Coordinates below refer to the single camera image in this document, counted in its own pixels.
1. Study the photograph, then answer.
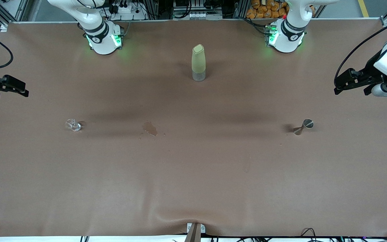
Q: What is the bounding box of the clear glass beaker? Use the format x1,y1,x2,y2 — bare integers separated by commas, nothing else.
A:
65,118,82,132

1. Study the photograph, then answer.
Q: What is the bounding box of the table edge clamp bracket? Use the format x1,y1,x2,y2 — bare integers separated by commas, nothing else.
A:
185,223,206,242

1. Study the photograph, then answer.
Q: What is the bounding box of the brown table mat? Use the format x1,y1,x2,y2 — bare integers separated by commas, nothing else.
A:
0,18,387,237

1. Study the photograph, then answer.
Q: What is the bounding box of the spilled liquid stain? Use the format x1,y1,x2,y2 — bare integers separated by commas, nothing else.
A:
142,122,158,137

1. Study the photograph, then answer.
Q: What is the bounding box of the white power strip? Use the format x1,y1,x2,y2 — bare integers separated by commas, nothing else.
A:
108,2,147,21

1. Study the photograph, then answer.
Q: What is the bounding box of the white socket bar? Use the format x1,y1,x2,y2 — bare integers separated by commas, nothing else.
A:
173,10,222,20

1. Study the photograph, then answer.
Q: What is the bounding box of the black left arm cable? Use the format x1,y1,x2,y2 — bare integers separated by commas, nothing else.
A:
335,17,387,88

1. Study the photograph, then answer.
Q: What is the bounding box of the aluminium frame profile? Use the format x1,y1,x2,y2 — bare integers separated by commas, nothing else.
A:
0,0,29,31

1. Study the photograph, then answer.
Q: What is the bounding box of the green shaker bottle clear base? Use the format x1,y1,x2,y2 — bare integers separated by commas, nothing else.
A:
191,44,206,82

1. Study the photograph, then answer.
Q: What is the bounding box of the steel double jigger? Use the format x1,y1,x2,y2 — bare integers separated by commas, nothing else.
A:
294,119,314,135

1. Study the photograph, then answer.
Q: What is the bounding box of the orange snack packets pile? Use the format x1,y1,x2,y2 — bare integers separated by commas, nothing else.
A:
246,0,290,19

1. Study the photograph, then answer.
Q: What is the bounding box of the black looped cable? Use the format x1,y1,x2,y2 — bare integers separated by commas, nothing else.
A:
300,228,316,242

